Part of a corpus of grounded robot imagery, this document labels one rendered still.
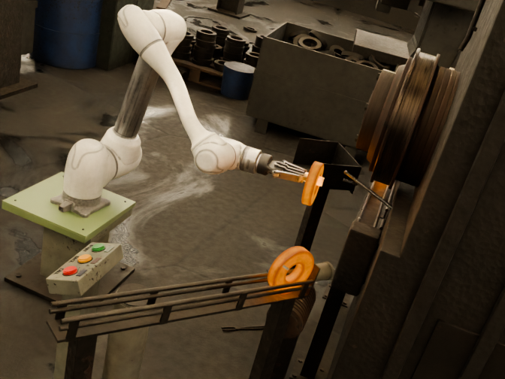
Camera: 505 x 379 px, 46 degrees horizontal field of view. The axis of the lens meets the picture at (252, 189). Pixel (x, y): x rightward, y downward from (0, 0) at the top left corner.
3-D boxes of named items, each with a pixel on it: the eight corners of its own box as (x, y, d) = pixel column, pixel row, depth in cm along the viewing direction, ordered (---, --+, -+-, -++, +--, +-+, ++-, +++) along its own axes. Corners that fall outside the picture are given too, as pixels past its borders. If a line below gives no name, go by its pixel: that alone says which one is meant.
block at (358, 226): (362, 287, 208) (385, 228, 198) (358, 299, 201) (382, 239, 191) (333, 276, 210) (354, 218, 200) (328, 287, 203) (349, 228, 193)
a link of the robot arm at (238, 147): (244, 170, 221) (234, 175, 209) (206, 159, 225) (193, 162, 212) (252, 142, 219) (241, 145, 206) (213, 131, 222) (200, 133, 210)
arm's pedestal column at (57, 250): (4, 280, 253) (7, 218, 240) (61, 240, 288) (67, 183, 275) (85, 317, 245) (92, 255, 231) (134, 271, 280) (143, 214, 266)
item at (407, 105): (396, 162, 233) (440, 43, 212) (381, 209, 191) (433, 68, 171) (380, 156, 234) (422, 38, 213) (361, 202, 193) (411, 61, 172)
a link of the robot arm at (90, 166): (53, 189, 243) (59, 139, 234) (83, 177, 259) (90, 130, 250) (84, 204, 238) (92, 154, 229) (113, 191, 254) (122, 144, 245)
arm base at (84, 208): (41, 204, 241) (43, 192, 239) (77, 188, 260) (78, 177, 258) (79, 222, 236) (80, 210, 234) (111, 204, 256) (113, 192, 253)
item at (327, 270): (330, 283, 192) (337, 268, 190) (310, 287, 186) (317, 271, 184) (318, 273, 196) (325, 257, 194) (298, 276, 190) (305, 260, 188)
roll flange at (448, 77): (421, 171, 231) (468, 52, 210) (411, 220, 189) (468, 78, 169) (396, 162, 233) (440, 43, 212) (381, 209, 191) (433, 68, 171)
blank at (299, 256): (290, 300, 185) (283, 294, 188) (322, 262, 185) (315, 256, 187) (264, 286, 174) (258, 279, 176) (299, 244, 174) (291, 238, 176)
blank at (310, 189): (327, 159, 214) (318, 156, 215) (318, 170, 200) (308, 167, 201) (316, 198, 220) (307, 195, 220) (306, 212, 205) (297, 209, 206)
